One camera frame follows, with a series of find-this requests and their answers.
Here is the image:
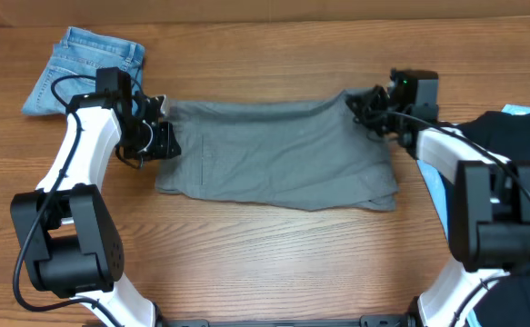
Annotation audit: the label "grey shorts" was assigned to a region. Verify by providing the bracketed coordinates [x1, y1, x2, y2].
[155, 88, 398, 212]

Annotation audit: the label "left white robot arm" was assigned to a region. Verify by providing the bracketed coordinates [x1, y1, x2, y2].
[10, 92, 181, 326]

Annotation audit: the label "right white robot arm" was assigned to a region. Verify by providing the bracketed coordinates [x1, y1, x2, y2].
[345, 86, 530, 326]

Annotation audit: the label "folded blue denim shorts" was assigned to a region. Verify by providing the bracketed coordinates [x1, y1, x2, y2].
[22, 27, 145, 116]

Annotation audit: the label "light blue garment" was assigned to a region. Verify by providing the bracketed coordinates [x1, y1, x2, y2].
[417, 104, 530, 327]

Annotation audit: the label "black t-shirt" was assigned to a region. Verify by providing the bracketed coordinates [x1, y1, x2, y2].
[458, 112, 530, 327]

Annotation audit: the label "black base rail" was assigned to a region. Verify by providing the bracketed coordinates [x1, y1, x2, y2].
[155, 313, 421, 327]

